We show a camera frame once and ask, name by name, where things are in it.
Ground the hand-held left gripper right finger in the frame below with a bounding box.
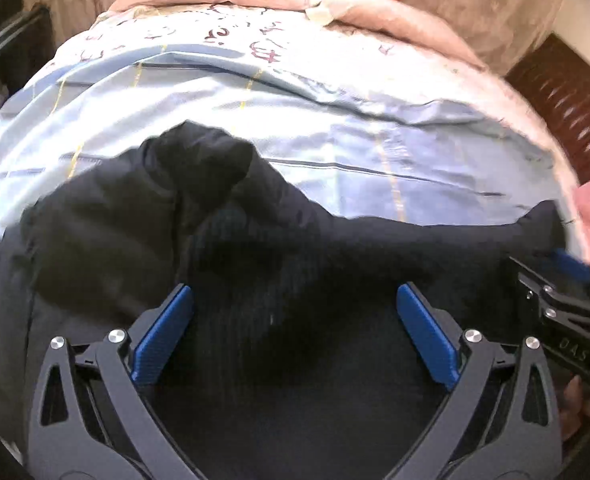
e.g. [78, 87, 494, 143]
[385, 281, 563, 480]

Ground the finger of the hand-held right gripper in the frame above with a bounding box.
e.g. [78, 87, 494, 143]
[547, 247, 590, 286]
[507, 256, 590, 333]

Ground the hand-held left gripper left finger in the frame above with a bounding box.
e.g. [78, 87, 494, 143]
[28, 284, 201, 480]

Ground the black jacket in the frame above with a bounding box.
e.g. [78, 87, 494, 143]
[0, 120, 583, 480]

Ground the person's right hand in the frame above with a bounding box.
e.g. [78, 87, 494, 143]
[561, 374, 590, 445]

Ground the dark wooden headboard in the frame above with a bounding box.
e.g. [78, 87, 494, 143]
[504, 32, 590, 182]

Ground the light blue checked blanket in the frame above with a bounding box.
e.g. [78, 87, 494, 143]
[0, 12, 578, 261]

